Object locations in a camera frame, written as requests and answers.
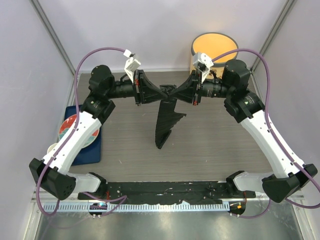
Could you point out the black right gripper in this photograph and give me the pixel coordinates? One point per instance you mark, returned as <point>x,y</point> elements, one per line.
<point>189,91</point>

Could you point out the right aluminium corner post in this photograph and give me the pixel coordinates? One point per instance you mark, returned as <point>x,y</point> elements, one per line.
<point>281,18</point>

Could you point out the blue tray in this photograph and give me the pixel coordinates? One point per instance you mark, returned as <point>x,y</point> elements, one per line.
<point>90,154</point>

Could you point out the left aluminium corner post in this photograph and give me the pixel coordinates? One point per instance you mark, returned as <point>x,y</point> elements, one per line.
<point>52,34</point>

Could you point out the perforated cable duct strip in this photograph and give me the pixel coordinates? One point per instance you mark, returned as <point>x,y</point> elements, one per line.
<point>96,207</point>

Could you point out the white paper cup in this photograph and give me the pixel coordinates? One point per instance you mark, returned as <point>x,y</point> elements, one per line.
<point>51,147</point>

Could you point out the red and teal plate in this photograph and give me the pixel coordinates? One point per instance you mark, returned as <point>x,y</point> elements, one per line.
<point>67,123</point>

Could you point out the aluminium corner post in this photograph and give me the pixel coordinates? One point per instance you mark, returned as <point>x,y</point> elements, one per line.
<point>52,34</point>
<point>281,18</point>

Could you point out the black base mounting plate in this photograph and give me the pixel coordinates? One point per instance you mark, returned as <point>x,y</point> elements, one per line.
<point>173,192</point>

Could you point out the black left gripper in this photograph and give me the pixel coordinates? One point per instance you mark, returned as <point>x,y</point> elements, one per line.
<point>140,94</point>

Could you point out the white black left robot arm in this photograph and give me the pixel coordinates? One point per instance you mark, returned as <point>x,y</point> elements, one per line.
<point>51,173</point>

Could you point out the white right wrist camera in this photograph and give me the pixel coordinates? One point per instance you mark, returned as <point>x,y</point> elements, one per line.
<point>203,63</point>

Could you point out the black trash bag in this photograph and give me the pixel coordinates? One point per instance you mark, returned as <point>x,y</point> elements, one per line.
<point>167,118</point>

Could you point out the yellow capybara trash bin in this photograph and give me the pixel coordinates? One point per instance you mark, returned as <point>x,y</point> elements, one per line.
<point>215,44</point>

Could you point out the aluminium frame rail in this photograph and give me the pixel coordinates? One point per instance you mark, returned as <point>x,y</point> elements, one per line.
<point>45,196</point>

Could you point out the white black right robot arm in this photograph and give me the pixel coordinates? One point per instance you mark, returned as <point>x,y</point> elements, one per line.
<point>288,170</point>

